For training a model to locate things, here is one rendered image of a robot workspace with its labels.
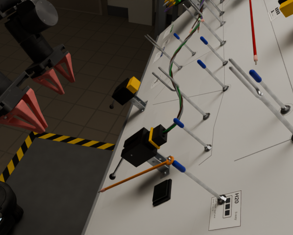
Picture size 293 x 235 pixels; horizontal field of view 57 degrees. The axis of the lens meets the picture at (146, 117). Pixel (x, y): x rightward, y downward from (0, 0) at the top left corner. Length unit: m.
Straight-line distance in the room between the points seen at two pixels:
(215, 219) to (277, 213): 0.08
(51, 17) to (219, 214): 0.52
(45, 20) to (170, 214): 0.47
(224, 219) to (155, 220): 0.14
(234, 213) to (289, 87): 0.21
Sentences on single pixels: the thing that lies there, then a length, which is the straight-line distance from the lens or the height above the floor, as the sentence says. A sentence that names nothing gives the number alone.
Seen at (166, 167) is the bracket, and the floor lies 1.06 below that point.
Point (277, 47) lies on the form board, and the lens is 0.56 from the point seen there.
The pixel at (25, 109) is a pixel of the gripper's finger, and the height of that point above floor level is 1.18.
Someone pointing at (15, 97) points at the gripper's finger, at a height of 1.20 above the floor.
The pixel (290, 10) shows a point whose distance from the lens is 0.52.
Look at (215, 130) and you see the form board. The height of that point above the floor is 1.14.
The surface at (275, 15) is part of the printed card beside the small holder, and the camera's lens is 0.67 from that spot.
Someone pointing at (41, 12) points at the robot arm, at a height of 1.25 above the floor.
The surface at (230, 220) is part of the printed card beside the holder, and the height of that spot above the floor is 1.16.
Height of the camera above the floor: 1.49
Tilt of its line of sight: 45 degrees down
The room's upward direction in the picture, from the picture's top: straight up
